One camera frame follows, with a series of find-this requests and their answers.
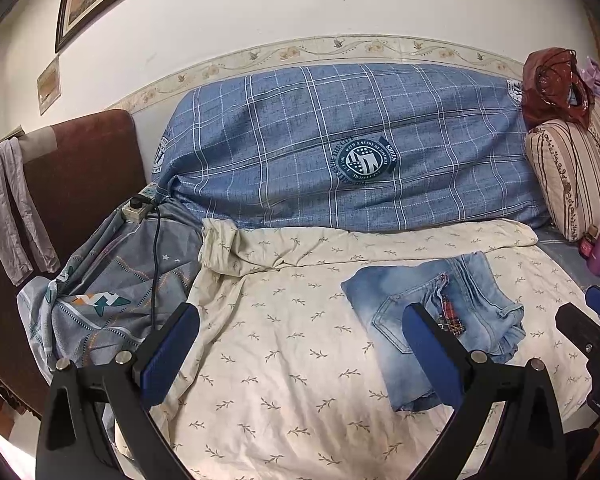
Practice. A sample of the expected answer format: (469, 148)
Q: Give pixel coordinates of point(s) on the cream leaf-print bed sheet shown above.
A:
(290, 340)

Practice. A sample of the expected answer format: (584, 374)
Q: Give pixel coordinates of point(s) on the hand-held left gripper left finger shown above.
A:
(170, 355)

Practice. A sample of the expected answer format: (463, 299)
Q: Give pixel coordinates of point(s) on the brown headboard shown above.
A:
(95, 160)

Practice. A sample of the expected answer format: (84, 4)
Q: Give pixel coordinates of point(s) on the blue plaid quilt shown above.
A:
(290, 160)

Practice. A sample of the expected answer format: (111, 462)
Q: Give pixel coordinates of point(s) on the striped floral pillow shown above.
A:
(560, 180)

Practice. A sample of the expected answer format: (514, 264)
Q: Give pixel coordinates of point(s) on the dark red bag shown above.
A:
(550, 85)

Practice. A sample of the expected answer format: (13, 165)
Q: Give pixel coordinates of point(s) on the grey patterned quilt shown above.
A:
(115, 270)

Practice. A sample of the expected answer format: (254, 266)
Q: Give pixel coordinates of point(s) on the blue denim pants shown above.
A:
(380, 300)

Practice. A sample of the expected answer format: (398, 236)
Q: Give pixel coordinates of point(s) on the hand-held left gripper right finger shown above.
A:
(430, 355)

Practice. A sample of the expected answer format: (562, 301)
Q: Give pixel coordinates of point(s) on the small red bottle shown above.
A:
(589, 245)

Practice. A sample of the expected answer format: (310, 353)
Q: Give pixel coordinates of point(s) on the grey hanging cloth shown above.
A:
(10, 210)

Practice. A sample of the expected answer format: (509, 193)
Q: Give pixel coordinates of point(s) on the small wall picture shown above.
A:
(48, 85)

